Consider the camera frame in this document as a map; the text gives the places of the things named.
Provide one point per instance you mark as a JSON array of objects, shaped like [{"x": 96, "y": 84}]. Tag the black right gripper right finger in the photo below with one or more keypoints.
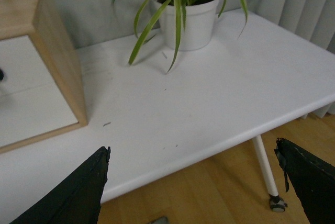
[{"x": 312, "y": 179}]

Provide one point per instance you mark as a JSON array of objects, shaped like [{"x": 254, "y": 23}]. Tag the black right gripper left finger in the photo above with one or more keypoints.
[{"x": 77, "y": 198}]

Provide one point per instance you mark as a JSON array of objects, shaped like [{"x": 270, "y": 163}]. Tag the white drawer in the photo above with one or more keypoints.
[
  {"x": 32, "y": 112},
  {"x": 22, "y": 66}
]

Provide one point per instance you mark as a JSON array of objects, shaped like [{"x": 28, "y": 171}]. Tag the wooden drawer cabinet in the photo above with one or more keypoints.
[{"x": 41, "y": 21}]

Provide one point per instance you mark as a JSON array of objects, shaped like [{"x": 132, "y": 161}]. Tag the grey caster wheel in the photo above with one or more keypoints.
[{"x": 277, "y": 204}]

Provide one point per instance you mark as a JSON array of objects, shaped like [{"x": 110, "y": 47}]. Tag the white table leg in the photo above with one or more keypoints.
[{"x": 265, "y": 166}]

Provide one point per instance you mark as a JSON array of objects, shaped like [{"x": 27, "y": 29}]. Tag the white plant pot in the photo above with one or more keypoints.
[{"x": 198, "y": 30}]

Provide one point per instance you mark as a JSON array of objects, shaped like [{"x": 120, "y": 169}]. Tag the black drawer handle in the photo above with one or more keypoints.
[{"x": 1, "y": 75}]

